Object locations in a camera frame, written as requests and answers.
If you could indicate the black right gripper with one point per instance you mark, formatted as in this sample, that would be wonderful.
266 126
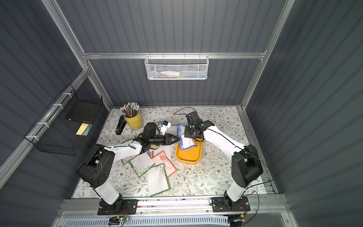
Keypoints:
188 132

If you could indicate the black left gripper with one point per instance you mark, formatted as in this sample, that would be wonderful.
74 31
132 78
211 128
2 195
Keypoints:
166 139

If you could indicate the green bordered stationery paper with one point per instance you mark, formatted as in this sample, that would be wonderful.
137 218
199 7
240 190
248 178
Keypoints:
165 149

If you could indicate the yellow storage tray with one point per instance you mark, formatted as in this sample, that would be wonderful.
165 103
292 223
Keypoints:
190 156

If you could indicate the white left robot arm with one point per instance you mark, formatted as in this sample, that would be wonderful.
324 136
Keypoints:
96 166

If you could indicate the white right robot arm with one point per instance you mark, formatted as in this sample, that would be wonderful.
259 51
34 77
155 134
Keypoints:
246 165

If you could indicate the yellow pencil cup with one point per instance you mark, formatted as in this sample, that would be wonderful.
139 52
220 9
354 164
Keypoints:
134 122

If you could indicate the bundle of pencils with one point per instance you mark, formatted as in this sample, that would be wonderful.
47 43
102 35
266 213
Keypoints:
130 110

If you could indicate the white glue bottle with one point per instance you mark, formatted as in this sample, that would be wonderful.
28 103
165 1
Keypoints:
171 73

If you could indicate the yellow sticky notes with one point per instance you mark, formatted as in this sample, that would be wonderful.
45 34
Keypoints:
84 129

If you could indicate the black notebook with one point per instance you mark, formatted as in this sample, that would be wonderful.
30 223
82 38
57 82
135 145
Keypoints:
83 111

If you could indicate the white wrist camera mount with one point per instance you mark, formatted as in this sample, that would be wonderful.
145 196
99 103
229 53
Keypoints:
164 126

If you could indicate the white mesh wall basket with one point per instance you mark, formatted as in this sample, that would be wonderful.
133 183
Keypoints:
189 68

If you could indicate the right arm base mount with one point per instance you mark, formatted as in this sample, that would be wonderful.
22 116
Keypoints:
222 204

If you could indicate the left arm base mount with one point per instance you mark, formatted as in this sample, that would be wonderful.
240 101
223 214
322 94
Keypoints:
120 207

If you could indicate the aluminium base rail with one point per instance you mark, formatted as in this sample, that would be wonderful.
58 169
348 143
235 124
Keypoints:
176 206

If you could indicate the black wire wall basket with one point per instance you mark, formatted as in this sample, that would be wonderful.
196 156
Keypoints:
55 134

